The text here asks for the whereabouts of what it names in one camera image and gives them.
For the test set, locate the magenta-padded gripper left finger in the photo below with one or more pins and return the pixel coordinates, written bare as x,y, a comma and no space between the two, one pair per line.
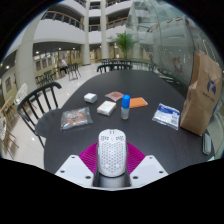
75,168

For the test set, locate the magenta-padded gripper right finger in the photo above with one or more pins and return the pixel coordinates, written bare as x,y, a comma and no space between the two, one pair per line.
148,168

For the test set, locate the white perforated computer mouse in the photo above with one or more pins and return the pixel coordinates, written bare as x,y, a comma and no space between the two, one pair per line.
112,153

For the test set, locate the clear plastic snack bag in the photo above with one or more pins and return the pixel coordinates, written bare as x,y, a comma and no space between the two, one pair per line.
76,118

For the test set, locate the black spindle-back chair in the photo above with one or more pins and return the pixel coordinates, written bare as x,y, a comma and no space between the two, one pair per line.
45,125

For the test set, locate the white and blue packet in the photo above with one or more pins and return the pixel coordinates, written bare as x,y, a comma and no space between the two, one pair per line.
166,116

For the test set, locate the small blue-capped bottle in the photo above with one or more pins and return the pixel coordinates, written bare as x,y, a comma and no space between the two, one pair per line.
125,108

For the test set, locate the orange flat card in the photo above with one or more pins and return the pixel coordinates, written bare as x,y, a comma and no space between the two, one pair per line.
139,102

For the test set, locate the white rectangular box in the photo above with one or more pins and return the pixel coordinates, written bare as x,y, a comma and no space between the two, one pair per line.
106,108

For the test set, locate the small white box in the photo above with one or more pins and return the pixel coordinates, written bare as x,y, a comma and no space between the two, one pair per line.
90,98

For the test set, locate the light wooden chair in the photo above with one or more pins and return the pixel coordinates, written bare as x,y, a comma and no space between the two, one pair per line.
6,135
6,106

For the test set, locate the brown flat packet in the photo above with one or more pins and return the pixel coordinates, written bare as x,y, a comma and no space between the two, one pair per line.
114,96

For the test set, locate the brown paper bag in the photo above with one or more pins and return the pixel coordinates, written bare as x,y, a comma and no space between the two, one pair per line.
201,100

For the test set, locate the group of black chairs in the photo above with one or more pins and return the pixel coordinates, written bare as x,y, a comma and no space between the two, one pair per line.
73,69
140,65

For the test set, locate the person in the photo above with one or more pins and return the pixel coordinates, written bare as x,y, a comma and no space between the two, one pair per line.
62,65

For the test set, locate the black chair with curved back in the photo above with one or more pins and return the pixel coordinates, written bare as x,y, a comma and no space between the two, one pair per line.
114,66

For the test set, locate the green potted plant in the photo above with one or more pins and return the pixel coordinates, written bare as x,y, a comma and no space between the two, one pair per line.
125,43

